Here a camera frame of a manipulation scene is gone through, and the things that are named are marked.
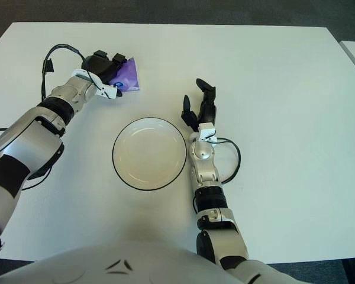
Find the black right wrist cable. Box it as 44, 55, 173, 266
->
214, 138, 241, 185

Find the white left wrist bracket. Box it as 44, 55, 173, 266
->
72, 68, 118, 100

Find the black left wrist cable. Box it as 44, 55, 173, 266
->
41, 44, 104, 101

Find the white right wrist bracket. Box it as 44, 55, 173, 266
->
198, 122, 218, 143

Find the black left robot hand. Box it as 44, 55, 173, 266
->
81, 50, 128, 98

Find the white plate with black rim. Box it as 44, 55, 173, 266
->
112, 117, 188, 190

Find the purple tissue paper pack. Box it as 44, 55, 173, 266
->
108, 56, 141, 92

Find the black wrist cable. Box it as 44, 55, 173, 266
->
214, 138, 241, 185
41, 44, 104, 101

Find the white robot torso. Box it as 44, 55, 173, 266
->
0, 241, 296, 284

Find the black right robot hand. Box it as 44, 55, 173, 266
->
180, 78, 218, 133

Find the black table leg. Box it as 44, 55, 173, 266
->
341, 257, 355, 284

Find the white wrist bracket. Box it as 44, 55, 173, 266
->
72, 68, 118, 100
198, 122, 218, 143

